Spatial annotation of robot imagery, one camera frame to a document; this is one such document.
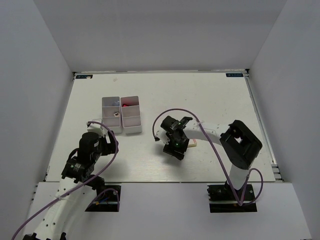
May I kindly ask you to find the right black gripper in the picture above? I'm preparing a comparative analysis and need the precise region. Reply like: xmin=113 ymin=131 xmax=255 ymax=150
xmin=163 ymin=133 xmax=190 ymax=161

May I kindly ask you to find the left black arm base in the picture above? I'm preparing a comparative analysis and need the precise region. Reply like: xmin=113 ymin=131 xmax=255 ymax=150
xmin=85 ymin=184 xmax=122 ymax=213

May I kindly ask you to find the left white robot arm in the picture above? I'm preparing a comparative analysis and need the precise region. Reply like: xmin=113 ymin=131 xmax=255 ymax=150
xmin=23 ymin=130 xmax=120 ymax=240

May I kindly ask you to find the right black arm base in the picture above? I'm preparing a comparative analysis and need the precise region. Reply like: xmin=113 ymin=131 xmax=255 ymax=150
xmin=207 ymin=184 xmax=258 ymax=213

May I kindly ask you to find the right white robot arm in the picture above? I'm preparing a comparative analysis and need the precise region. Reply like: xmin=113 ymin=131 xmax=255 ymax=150
xmin=155 ymin=116 xmax=263 ymax=200

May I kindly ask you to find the yellow flat stick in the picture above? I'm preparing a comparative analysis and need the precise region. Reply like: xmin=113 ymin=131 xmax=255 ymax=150
xmin=188 ymin=139 xmax=198 ymax=148

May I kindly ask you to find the right white organizer bin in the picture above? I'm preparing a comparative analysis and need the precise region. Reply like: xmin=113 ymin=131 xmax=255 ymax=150
xmin=120 ymin=95 xmax=143 ymax=135

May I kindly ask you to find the white organizer bin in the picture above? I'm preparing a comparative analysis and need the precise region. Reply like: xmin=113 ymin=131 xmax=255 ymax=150
xmin=120 ymin=95 xmax=143 ymax=135
xmin=101 ymin=96 xmax=123 ymax=134

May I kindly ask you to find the left white organizer bin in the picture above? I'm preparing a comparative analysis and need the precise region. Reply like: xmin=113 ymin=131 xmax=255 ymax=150
xmin=101 ymin=96 xmax=123 ymax=134

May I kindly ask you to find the left blue table label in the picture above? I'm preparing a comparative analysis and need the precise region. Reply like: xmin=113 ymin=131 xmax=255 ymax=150
xmin=75 ymin=74 xmax=93 ymax=79

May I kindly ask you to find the blue table label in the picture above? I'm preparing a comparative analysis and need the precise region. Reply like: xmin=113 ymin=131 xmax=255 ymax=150
xmin=225 ymin=72 xmax=244 ymax=78
xmin=75 ymin=74 xmax=93 ymax=79

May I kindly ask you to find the right blue table label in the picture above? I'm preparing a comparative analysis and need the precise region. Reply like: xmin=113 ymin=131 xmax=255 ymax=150
xmin=225 ymin=72 xmax=244 ymax=78

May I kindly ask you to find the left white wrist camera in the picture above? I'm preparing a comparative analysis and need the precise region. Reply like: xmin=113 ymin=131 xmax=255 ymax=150
xmin=86 ymin=118 xmax=106 ymax=137

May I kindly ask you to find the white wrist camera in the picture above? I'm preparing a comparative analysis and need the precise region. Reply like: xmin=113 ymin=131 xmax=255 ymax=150
xmin=154 ymin=129 xmax=170 ymax=145
xmin=86 ymin=118 xmax=106 ymax=137

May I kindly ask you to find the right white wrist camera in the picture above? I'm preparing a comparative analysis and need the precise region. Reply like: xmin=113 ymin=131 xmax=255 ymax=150
xmin=154 ymin=129 xmax=170 ymax=145

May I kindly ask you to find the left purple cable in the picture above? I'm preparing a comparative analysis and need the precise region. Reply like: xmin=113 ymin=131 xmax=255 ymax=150
xmin=10 ymin=120 xmax=120 ymax=240

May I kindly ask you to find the purple cable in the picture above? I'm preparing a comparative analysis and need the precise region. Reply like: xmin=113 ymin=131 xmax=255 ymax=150
xmin=10 ymin=120 xmax=120 ymax=240
xmin=152 ymin=108 xmax=264 ymax=206

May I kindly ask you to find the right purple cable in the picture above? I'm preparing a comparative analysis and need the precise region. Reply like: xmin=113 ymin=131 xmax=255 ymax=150
xmin=152 ymin=108 xmax=264 ymax=206

